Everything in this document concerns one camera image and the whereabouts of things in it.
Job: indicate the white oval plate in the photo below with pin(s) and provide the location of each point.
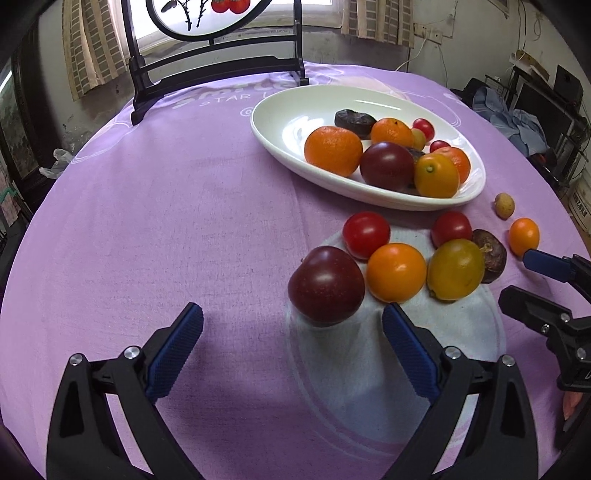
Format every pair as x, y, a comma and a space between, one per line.
295, 120

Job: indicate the small tan longan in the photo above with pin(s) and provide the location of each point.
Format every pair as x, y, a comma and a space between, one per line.
504, 204

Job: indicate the bright window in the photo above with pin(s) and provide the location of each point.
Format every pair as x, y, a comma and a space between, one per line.
323, 3

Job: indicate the red cherry tomato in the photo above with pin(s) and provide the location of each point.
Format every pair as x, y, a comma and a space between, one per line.
366, 234
451, 228
438, 146
425, 127

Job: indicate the small orange cherry tomato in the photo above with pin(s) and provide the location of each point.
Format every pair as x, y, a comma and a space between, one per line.
524, 236

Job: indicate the black monitor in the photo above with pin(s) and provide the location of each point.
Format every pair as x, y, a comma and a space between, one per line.
540, 99

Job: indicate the large orange mandarin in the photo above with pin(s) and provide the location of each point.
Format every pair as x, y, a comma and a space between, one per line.
333, 150

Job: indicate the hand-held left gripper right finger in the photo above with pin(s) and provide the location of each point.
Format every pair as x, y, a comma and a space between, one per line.
413, 355

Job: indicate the yellow-orange tomato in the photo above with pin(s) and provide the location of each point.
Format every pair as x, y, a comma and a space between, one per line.
436, 175

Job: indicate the white wall outlet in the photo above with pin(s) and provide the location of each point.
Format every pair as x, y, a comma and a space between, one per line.
431, 34

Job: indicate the dark wooden cabinet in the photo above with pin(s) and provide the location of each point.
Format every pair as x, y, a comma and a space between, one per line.
18, 120

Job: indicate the large dark water chestnut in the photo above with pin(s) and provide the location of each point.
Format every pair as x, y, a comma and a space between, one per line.
353, 121

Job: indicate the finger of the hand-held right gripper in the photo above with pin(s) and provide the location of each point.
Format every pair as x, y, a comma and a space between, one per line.
531, 309
545, 265

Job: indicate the blue cloth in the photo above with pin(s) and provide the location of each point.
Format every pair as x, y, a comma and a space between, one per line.
521, 129

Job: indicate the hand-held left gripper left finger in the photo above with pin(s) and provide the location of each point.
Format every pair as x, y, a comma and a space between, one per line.
178, 355

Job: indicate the white storage box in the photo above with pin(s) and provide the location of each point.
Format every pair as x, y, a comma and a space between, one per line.
582, 203

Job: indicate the person's right hand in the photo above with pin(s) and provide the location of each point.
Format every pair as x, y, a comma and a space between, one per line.
570, 404

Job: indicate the dark purple plum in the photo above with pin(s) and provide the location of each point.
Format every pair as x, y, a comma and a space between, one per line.
387, 165
326, 285

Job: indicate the beige checked curtain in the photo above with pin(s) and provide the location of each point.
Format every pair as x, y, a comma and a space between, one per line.
92, 46
378, 21

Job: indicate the yellow tomato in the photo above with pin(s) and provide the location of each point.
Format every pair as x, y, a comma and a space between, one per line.
455, 269

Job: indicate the black speaker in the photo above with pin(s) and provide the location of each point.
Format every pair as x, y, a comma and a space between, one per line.
568, 81

